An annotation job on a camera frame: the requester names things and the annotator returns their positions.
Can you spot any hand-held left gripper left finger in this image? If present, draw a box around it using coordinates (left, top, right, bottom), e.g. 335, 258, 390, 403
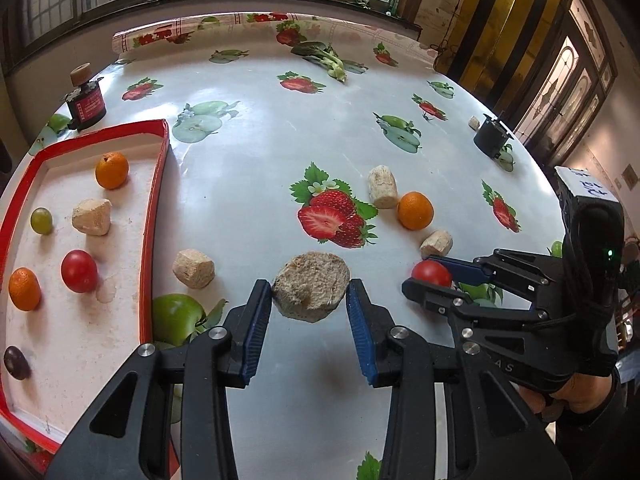
45, 279, 273, 480

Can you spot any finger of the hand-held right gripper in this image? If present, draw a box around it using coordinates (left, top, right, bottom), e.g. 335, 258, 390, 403
424, 249, 503, 286
401, 280, 503, 333

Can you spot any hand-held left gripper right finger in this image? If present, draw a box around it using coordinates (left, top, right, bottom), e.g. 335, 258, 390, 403
346, 279, 573, 480

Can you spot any red tomato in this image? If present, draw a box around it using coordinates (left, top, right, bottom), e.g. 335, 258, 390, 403
411, 259, 453, 290
60, 249, 99, 293

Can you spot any large round beige dried chunk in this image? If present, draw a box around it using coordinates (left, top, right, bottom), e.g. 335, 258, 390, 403
271, 252, 351, 324

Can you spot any red rimmed white tray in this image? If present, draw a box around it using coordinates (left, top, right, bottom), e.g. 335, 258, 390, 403
0, 120, 171, 461

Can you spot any beige blocky dried chunk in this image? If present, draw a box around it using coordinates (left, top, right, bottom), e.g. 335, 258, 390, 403
71, 198, 113, 237

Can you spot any orange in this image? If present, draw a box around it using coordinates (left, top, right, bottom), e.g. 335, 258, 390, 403
8, 267, 42, 312
397, 191, 435, 231
95, 152, 130, 190

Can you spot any green grape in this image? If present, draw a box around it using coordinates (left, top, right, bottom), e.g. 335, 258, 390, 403
30, 207, 53, 235

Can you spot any dark purple plum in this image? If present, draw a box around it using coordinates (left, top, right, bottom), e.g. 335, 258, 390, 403
3, 346, 32, 381

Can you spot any person's right hand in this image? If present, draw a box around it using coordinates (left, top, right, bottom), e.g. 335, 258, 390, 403
517, 372, 618, 423

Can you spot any small beige dried chunk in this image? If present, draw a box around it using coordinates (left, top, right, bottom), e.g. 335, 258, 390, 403
419, 230, 454, 260

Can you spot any beige faceted dried chunk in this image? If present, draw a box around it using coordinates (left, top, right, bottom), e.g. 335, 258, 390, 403
172, 248, 217, 290

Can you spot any beige cylindrical dried chunk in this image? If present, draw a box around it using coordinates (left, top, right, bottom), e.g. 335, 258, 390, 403
366, 165, 399, 209

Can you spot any black can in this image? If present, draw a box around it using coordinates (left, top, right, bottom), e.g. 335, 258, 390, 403
472, 112, 516, 160

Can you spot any stained glass wooden door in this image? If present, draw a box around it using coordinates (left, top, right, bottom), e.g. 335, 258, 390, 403
510, 0, 618, 161

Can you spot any yellow and black striped panel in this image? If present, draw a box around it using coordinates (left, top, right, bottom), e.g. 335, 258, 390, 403
440, 0, 571, 126

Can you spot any green leafy vegetable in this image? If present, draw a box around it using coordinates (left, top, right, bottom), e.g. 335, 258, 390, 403
291, 41, 348, 83

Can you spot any black jar with red label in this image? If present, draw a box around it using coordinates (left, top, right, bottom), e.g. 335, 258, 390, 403
65, 77, 108, 131

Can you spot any hanging dark cord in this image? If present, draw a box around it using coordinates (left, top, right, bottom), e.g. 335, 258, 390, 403
432, 5, 458, 61

